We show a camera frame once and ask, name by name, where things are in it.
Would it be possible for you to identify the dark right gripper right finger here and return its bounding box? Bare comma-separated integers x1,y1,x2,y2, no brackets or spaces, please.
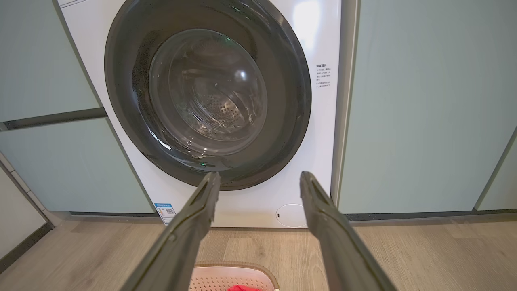
299,171,399,291

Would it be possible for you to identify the black round washer door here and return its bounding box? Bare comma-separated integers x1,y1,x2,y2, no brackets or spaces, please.
104,0,313,192

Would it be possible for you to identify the round white filter cover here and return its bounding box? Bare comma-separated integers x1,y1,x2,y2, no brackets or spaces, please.
275,203,308,228

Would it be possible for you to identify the small black text label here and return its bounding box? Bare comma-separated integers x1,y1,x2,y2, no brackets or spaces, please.
315,63,332,89

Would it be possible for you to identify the white perforated laundry basket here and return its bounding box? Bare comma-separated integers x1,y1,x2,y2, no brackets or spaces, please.
188,261,280,291

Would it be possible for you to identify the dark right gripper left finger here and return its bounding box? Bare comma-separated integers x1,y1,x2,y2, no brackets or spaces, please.
120,171,221,291

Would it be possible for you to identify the blue energy label sticker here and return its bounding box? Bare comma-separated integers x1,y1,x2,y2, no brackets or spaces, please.
154,202,177,226

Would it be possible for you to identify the white front-load washing machine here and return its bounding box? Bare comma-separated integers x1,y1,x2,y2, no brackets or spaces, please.
57,0,342,229

